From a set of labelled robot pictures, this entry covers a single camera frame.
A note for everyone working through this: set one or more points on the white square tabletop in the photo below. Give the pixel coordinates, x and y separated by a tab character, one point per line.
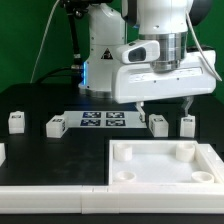
163	161

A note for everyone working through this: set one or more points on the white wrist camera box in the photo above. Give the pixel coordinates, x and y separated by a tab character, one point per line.
139	51

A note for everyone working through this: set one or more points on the white sheet with AprilTags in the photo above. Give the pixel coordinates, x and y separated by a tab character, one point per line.
104	119

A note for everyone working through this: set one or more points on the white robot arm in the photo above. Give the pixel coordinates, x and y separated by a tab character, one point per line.
170	22

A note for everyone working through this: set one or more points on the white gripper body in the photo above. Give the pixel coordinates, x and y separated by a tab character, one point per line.
139	83

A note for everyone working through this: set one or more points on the white U-shaped obstacle fence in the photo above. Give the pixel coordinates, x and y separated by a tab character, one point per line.
194	197

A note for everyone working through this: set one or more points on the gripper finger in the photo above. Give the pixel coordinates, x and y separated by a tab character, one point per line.
188	101
141	113

